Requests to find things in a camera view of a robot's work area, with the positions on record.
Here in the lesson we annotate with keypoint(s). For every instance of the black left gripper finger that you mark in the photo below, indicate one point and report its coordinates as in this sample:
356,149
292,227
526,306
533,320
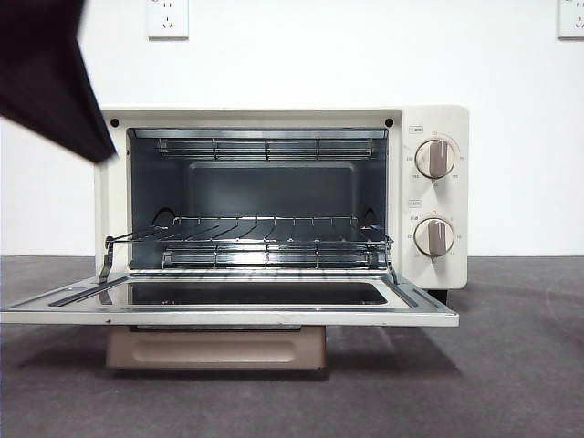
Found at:
45,77

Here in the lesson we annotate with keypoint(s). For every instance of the cream Toshiba toaster oven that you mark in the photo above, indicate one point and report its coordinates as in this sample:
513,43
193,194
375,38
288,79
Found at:
457,123

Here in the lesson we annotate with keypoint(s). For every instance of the cream temperature knob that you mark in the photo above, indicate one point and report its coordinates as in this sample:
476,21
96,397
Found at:
435,158

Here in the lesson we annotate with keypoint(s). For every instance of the cream timer knob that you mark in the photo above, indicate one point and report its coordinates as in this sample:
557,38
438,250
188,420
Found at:
434,236

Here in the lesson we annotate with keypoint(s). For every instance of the white wall socket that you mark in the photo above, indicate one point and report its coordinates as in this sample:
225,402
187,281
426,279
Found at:
572,20
168,20

